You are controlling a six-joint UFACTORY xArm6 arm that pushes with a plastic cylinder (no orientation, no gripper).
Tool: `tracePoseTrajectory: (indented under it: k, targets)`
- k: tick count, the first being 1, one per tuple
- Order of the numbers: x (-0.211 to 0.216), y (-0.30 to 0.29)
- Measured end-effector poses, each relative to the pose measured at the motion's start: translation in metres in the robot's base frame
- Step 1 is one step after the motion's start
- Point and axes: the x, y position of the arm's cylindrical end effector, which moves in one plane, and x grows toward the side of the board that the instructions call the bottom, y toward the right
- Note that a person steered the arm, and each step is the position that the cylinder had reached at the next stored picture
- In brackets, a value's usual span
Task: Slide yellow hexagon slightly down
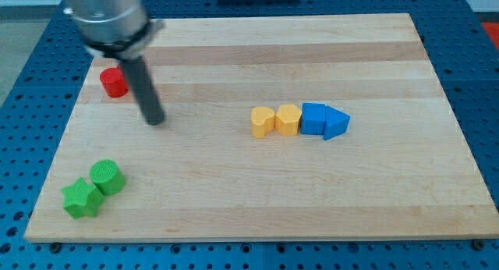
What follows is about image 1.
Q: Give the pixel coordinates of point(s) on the blue triangle block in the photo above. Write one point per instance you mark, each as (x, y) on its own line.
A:
(336, 123)

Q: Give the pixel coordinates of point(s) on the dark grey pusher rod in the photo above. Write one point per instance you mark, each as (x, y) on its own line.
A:
(140, 83)

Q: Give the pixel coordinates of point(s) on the green star block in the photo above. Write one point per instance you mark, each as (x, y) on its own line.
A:
(82, 199)

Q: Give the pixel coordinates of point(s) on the blue cube block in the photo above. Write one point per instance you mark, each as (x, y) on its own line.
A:
(313, 119)

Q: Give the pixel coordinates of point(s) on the green cylinder block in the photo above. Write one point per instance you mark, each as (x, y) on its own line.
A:
(107, 177)

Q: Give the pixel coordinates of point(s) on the wooden board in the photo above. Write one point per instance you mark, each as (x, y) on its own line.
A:
(401, 171)

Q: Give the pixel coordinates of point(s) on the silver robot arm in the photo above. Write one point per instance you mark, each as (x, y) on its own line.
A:
(122, 30)

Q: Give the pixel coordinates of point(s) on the yellow heart block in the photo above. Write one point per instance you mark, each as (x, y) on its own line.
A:
(262, 121)

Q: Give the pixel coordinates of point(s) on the yellow hexagon block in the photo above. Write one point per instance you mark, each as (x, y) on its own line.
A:
(287, 120)

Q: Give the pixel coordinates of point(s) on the red cylinder block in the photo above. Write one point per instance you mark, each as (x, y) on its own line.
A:
(114, 83)

